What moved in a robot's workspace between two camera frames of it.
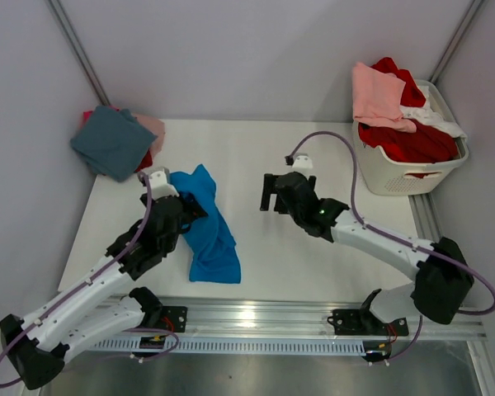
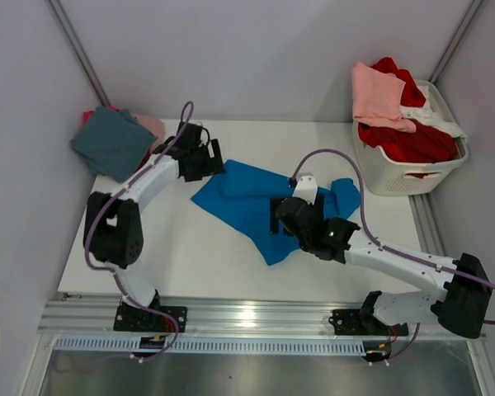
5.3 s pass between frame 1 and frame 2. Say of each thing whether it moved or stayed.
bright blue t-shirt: moved
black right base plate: stayed
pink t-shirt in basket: stayed
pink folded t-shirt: stayed
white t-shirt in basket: stayed
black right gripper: moved
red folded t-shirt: stayed
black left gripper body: moved
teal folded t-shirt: stayed
